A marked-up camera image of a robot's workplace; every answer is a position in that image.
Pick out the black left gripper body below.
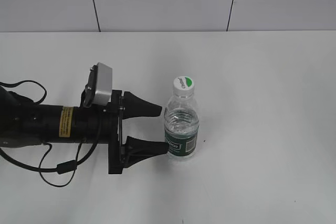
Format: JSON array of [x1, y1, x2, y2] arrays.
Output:
[[103, 90, 123, 175]]

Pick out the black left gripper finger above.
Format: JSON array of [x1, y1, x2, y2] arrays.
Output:
[[122, 91, 162, 119], [121, 136, 168, 168]]

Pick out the clear plastic water bottle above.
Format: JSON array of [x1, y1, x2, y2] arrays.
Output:
[[163, 91, 201, 159]]

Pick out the white green bottle cap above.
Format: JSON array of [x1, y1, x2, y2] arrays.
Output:
[[173, 76, 195, 97]]

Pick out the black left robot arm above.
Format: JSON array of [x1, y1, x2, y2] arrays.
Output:
[[1, 88, 169, 174]]

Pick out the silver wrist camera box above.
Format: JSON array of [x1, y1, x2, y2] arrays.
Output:
[[83, 62, 112, 108]]

